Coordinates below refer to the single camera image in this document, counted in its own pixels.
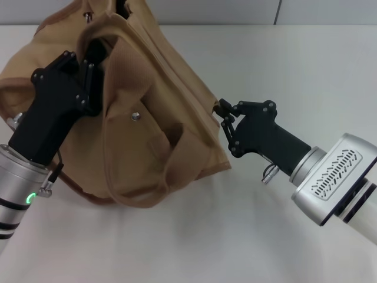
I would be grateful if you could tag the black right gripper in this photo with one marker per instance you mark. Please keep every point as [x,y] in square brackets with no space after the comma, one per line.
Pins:
[265,135]

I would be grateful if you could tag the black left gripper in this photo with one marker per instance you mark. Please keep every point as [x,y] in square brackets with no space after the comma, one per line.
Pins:
[50,112]

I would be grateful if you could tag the khaki fabric food bag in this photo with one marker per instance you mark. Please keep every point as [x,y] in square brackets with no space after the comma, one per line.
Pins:
[165,88]

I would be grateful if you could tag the metal zipper pull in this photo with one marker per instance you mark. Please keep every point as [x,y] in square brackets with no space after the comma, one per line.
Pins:
[87,17]

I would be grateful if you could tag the left gripper silver connector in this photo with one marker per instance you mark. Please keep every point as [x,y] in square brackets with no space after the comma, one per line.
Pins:
[16,119]

